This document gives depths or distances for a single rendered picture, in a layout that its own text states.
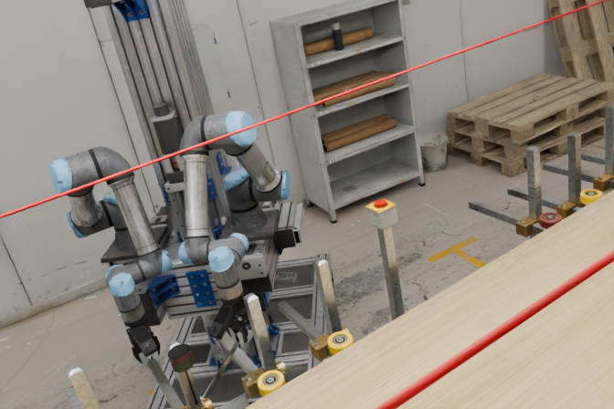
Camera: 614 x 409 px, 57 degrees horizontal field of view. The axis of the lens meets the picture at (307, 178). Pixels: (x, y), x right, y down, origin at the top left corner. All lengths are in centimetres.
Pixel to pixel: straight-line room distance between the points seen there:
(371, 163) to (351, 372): 345
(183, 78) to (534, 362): 158
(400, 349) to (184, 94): 128
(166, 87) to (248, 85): 208
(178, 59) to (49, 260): 244
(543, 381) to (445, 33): 399
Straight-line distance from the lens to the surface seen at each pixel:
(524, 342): 179
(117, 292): 194
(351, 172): 493
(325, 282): 183
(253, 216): 227
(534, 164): 237
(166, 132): 231
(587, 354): 177
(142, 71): 237
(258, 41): 438
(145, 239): 203
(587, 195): 255
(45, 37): 406
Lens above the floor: 205
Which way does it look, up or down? 22 degrees down
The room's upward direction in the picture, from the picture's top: 12 degrees counter-clockwise
